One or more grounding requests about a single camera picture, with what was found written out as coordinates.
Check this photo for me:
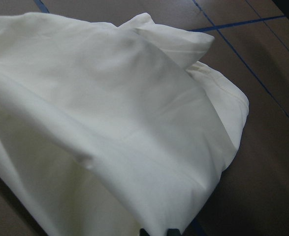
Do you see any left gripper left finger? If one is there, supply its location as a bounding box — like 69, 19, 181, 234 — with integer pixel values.
139, 228, 150, 236

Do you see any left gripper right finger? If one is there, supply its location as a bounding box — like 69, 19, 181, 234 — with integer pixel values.
167, 229, 180, 236

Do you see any cream long-sleeve cat shirt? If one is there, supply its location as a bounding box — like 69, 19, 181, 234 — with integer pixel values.
0, 12, 249, 236

